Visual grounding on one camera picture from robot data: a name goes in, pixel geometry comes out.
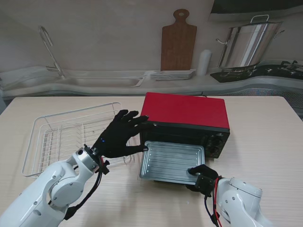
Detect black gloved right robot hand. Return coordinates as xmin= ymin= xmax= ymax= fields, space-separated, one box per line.
xmin=186 ymin=165 xmax=220 ymax=192

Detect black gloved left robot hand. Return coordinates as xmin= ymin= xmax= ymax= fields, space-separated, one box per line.
xmin=91 ymin=109 xmax=152 ymax=158

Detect ribbed metal baking tray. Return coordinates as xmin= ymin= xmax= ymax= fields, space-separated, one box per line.
xmin=138 ymin=141 xmax=205 ymax=185

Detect glass oven door black handle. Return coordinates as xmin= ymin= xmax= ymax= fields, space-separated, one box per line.
xmin=136 ymin=163 xmax=190 ymax=189

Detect red and black toaster oven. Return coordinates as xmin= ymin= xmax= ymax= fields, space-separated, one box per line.
xmin=139 ymin=92 xmax=231 ymax=159

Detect steel kitchen sink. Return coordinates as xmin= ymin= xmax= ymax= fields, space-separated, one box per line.
xmin=54 ymin=76 xmax=145 ymax=88

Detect stack of white plates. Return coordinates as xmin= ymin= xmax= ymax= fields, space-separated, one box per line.
xmin=150 ymin=69 xmax=197 ymax=81

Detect white cylindrical bottle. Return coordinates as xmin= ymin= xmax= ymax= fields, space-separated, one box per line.
xmin=197 ymin=49 xmax=212 ymax=76

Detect chrome kitchen faucet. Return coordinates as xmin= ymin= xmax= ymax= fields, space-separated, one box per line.
xmin=39 ymin=26 xmax=66 ymax=80

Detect black gas stove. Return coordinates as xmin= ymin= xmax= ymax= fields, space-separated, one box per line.
xmin=210 ymin=60 xmax=303 ymax=83

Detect brown wooden cutting board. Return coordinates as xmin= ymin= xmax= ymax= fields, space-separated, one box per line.
xmin=160 ymin=9 xmax=198 ymax=71

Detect stainless steel stockpot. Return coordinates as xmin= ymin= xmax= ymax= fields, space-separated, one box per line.
xmin=215 ymin=14 xmax=285 ymax=69

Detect dark range hood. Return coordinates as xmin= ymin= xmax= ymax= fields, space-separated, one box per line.
xmin=208 ymin=0 xmax=303 ymax=23

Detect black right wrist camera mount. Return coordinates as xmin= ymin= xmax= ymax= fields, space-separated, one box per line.
xmin=195 ymin=174 xmax=217 ymax=197

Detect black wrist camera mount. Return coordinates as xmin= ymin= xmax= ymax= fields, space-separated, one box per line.
xmin=195 ymin=174 xmax=217 ymax=197
xmin=98 ymin=159 xmax=110 ymax=175

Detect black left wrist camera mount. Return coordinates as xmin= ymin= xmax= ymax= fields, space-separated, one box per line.
xmin=98 ymin=159 xmax=110 ymax=175

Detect right wrist red black cables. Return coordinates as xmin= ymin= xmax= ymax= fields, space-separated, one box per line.
xmin=203 ymin=176 xmax=224 ymax=227

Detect wrist red black cables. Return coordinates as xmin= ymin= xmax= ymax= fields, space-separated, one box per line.
xmin=62 ymin=157 xmax=107 ymax=220
xmin=203 ymin=176 xmax=224 ymax=227

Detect white wire dish rack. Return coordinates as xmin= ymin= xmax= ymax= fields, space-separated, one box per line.
xmin=21 ymin=101 xmax=133 ymax=178

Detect left wrist red black cables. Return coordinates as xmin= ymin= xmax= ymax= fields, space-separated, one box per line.
xmin=62 ymin=157 xmax=107 ymax=220

